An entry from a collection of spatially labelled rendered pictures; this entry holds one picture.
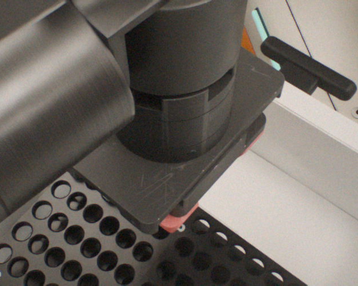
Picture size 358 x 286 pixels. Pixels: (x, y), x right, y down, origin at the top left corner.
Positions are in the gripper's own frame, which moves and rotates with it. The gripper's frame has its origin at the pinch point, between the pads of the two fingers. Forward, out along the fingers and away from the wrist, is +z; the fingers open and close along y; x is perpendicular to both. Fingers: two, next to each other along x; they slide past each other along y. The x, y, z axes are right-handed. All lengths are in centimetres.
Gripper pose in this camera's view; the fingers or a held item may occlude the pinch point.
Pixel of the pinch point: (171, 188)
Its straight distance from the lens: 37.6
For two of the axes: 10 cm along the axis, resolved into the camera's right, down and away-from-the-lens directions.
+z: -0.1, 4.7, 8.8
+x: 7.6, 5.7, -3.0
